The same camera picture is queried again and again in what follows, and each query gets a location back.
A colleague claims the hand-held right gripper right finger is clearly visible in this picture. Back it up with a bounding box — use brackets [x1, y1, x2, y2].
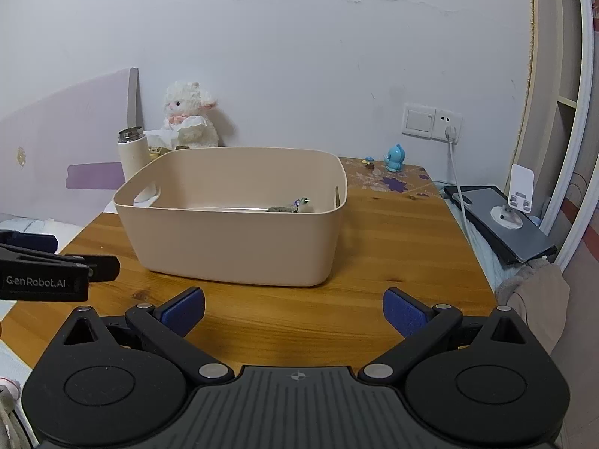
[358, 287, 535, 383]

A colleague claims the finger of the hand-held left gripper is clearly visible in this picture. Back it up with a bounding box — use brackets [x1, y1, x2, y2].
[0, 230, 60, 255]
[0, 243, 121, 284]

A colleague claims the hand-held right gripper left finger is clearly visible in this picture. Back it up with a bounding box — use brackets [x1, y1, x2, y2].
[55, 287, 235, 383]

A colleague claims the beige plastic storage bin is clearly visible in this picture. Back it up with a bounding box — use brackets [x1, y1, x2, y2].
[113, 146, 350, 288]

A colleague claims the white bedding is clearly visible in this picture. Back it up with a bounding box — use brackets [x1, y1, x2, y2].
[0, 215, 88, 245]

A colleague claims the light blue cloth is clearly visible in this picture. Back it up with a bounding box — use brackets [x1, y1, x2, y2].
[465, 224, 511, 293]

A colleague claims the cream thermos bottle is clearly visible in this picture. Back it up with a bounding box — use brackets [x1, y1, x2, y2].
[117, 126, 151, 184]

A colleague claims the pale purple bed headboard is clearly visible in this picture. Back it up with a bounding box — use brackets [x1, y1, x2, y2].
[0, 68, 140, 219]

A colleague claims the purple flower patterned mat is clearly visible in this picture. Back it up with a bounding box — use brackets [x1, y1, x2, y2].
[339, 156, 443, 200]

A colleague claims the grey laptop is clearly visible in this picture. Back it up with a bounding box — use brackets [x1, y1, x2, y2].
[442, 184, 559, 265]

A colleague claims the grey cloth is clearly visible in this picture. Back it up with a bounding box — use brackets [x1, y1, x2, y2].
[495, 262, 571, 354]

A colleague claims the tissue box with white tissue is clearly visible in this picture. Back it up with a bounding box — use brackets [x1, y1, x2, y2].
[144, 116, 207, 156]

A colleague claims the blue figurine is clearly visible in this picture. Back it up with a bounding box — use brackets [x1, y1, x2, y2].
[384, 143, 407, 173]

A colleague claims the white phone stand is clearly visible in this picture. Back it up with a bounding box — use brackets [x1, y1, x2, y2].
[490, 164, 537, 230]

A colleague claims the white plush lamb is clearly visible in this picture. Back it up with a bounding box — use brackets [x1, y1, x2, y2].
[161, 81, 221, 149]

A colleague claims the white wardrobe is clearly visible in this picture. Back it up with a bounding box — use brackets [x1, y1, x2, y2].
[508, 0, 599, 273]

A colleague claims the white plug and cable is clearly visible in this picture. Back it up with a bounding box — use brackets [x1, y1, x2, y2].
[444, 124, 474, 245]

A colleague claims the white wall light switch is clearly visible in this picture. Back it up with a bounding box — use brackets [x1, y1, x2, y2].
[403, 102, 437, 139]

